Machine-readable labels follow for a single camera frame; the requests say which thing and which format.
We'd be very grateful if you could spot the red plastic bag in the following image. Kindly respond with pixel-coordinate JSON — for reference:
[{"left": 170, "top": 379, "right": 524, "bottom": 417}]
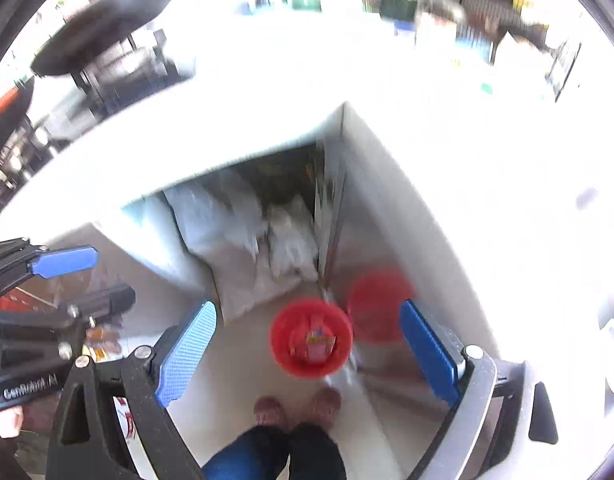
[{"left": 0, "top": 288, "right": 56, "bottom": 313}]

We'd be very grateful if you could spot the white woven sack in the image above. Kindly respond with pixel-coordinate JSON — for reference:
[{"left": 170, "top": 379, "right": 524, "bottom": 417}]
[{"left": 164, "top": 168, "right": 319, "bottom": 323}]

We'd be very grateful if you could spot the black frying pan orange handle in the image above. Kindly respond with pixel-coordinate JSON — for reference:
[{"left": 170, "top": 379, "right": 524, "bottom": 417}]
[{"left": 0, "top": 76, "right": 35, "bottom": 153}]

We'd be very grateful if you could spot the person left hand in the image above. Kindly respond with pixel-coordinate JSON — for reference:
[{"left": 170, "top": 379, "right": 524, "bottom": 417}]
[{"left": 0, "top": 406, "right": 24, "bottom": 439}]

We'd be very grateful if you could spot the red trash bin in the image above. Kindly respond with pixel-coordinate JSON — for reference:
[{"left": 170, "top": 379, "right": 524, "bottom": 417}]
[{"left": 269, "top": 298, "right": 354, "bottom": 379}]

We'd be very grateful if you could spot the pink left slipper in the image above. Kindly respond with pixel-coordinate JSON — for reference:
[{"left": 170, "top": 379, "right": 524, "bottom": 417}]
[{"left": 253, "top": 396, "right": 289, "bottom": 431}]

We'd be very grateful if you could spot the black wok with lid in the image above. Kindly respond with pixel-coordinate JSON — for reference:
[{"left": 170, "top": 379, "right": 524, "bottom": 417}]
[{"left": 30, "top": 0, "right": 170, "bottom": 77}]

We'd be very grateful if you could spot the black gas stove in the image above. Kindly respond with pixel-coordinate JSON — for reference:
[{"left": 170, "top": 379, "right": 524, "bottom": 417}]
[{"left": 0, "top": 29, "right": 194, "bottom": 212}]

